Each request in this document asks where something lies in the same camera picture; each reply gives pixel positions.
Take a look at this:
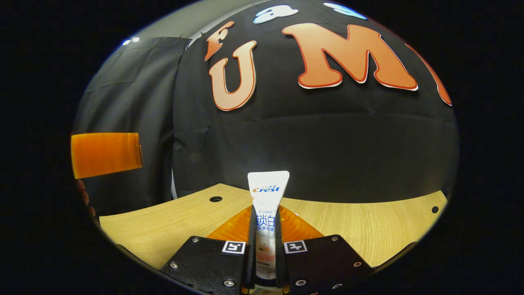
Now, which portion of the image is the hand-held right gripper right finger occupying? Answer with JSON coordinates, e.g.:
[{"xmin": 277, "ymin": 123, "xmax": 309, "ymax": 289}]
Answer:
[{"xmin": 275, "ymin": 205, "xmax": 374, "ymax": 295}]

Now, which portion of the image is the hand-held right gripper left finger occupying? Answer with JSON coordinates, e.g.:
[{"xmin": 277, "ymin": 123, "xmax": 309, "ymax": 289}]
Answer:
[{"xmin": 160, "ymin": 205, "xmax": 257, "ymax": 295}]

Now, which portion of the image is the white toothpaste tube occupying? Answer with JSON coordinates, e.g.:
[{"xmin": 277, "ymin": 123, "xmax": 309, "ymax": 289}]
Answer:
[{"xmin": 247, "ymin": 171, "xmax": 290, "ymax": 281}]

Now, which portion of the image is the black backdrop cloth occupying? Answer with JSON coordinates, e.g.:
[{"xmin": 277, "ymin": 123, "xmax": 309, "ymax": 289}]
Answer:
[{"xmin": 72, "ymin": 0, "xmax": 459, "ymax": 218}]

